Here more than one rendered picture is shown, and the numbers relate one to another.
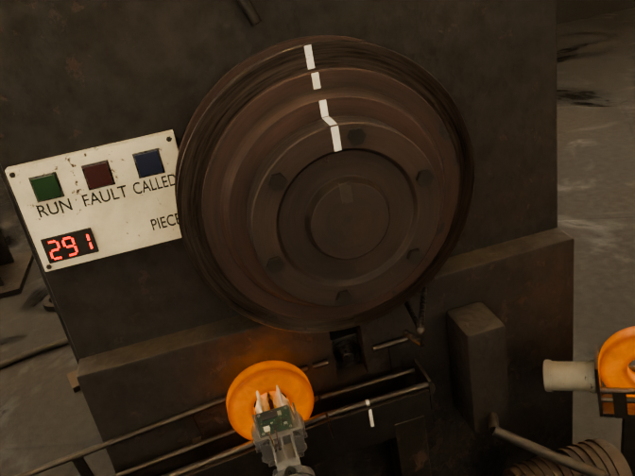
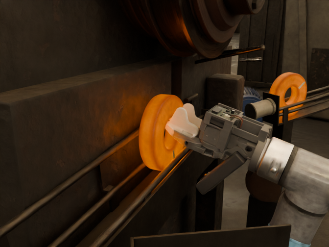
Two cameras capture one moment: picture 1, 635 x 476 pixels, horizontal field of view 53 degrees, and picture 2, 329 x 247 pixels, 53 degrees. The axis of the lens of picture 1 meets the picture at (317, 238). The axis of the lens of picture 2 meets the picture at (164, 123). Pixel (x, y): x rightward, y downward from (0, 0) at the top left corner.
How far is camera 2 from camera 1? 100 cm
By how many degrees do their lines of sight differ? 50
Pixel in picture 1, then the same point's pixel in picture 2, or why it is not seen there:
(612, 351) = (280, 86)
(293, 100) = not seen: outside the picture
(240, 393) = (160, 116)
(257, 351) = (141, 93)
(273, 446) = (240, 125)
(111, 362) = (38, 91)
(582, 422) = not seen: hidden behind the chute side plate
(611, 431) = not seen: hidden behind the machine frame
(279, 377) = (176, 103)
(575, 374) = (267, 104)
